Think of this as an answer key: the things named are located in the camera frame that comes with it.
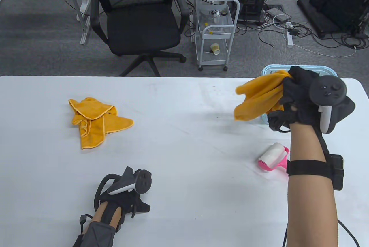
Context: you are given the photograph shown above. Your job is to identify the person's right hand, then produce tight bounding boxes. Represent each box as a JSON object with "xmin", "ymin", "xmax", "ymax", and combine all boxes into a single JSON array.
[{"xmin": 268, "ymin": 66, "xmax": 320, "ymax": 132}]

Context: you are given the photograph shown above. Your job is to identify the person's left hand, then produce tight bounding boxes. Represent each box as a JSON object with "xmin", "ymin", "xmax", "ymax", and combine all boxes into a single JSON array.
[{"xmin": 99, "ymin": 192, "xmax": 151, "ymax": 231}]

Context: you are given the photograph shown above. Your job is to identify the yellow square towel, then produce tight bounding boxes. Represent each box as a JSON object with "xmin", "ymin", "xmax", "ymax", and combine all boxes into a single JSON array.
[
  {"xmin": 69, "ymin": 97, "xmax": 134, "ymax": 150},
  {"xmin": 234, "ymin": 70, "xmax": 291, "ymax": 121}
]

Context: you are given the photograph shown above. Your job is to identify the pink lint roller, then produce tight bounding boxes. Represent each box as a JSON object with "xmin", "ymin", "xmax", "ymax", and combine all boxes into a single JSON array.
[{"xmin": 257, "ymin": 143, "xmax": 290, "ymax": 175}]

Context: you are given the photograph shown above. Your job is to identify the person's right forearm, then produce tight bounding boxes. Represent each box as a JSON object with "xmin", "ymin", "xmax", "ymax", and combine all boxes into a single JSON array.
[{"xmin": 287, "ymin": 121, "xmax": 339, "ymax": 247}]

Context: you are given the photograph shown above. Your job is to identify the person's left forearm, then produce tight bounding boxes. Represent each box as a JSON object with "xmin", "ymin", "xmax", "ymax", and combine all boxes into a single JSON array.
[{"xmin": 72, "ymin": 202, "xmax": 123, "ymax": 247}]

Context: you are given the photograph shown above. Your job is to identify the grey left hand controller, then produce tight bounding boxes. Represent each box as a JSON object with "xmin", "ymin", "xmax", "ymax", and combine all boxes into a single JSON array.
[{"xmin": 94, "ymin": 166, "xmax": 152, "ymax": 211}]

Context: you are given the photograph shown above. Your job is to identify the grey hand controller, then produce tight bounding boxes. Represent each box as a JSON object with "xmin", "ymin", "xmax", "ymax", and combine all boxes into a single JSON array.
[
  {"xmin": 309, "ymin": 75, "xmax": 356, "ymax": 135},
  {"xmin": 94, "ymin": 166, "xmax": 152, "ymax": 211}
]

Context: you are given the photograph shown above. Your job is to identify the grey right hand controller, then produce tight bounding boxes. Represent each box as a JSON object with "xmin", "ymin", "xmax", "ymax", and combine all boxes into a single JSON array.
[{"xmin": 309, "ymin": 75, "xmax": 356, "ymax": 135}]

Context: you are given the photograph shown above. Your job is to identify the light blue plastic basket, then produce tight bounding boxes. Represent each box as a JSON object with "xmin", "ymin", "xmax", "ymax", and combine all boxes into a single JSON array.
[{"xmin": 259, "ymin": 65, "xmax": 337, "ymax": 125}]

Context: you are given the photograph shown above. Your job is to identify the white power strip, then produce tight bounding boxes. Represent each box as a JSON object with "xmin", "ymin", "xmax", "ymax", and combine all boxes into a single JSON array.
[{"xmin": 286, "ymin": 22, "xmax": 294, "ymax": 48}]

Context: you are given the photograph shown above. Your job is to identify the white rolling cart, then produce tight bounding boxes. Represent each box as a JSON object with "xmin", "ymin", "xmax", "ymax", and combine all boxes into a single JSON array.
[{"xmin": 195, "ymin": 0, "xmax": 240, "ymax": 71}]

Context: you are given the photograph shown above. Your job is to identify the black mesh office chair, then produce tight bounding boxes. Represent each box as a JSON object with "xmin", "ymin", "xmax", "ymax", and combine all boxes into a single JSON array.
[{"xmin": 90, "ymin": 0, "xmax": 187, "ymax": 77}]

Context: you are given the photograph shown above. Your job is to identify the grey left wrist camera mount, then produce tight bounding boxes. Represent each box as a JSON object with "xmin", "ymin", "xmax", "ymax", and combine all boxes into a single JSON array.
[{"xmin": 72, "ymin": 215, "xmax": 116, "ymax": 247}]

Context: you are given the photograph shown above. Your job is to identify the black right forearm strap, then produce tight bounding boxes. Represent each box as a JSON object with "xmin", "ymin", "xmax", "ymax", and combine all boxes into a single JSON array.
[{"xmin": 287, "ymin": 159, "xmax": 332, "ymax": 177}]

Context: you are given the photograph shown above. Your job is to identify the tangle of black cables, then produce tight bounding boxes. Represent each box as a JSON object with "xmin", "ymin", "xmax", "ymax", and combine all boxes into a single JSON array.
[{"xmin": 258, "ymin": 19, "xmax": 369, "ymax": 50}]

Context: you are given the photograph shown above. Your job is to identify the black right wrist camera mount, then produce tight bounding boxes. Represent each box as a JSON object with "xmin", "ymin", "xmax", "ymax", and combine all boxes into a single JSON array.
[{"xmin": 329, "ymin": 154, "xmax": 344, "ymax": 191}]

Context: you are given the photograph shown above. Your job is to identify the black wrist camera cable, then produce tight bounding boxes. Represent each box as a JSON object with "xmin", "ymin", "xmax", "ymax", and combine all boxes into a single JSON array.
[{"xmin": 281, "ymin": 220, "xmax": 361, "ymax": 247}]

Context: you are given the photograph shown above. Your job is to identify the white desk leg frame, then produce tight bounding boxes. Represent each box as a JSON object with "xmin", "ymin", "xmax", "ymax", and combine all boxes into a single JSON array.
[{"xmin": 62, "ymin": 0, "xmax": 95, "ymax": 45}]

